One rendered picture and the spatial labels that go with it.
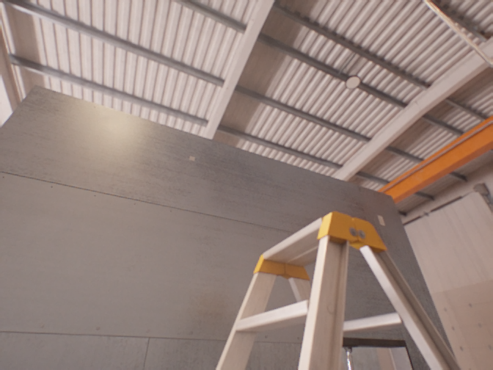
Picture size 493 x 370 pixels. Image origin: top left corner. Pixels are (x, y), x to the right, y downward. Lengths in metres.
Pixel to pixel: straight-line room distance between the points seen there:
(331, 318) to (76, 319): 0.89
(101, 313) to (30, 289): 0.25
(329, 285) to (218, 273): 0.75
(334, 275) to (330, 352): 0.15
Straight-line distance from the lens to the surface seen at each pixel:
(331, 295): 0.61
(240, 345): 0.81
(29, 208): 1.35
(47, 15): 7.67
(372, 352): 6.22
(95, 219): 1.29
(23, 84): 9.32
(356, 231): 0.70
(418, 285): 2.20
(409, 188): 9.47
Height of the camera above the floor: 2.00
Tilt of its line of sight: 36 degrees up
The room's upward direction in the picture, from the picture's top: straight up
